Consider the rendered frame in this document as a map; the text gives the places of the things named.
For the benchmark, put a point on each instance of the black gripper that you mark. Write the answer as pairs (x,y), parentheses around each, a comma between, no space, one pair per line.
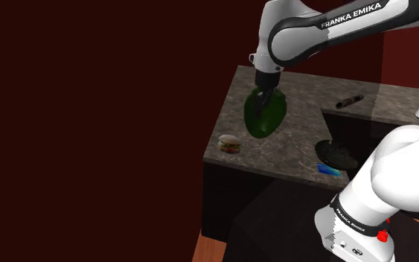
(266,80)

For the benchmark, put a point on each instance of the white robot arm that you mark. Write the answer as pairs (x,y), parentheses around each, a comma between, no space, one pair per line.
(394,174)

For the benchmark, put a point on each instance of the dark green bell pepper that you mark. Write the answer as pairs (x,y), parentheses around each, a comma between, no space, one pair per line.
(272,116)

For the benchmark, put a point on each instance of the small hamburger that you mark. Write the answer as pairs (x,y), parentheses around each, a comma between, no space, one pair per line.
(229,143)

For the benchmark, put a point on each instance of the dark brown cylinder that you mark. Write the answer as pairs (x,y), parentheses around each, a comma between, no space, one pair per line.
(349,101)

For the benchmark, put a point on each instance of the black round pan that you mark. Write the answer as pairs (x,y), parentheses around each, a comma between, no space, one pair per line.
(336,155)

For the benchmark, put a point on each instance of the blue card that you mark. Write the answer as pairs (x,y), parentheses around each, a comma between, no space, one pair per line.
(328,170)

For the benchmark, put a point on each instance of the dark kitchen counter cabinet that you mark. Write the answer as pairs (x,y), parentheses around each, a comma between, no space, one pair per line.
(223,196)

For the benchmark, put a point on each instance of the dark robot stand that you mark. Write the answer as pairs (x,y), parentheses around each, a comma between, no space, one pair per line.
(278,225)

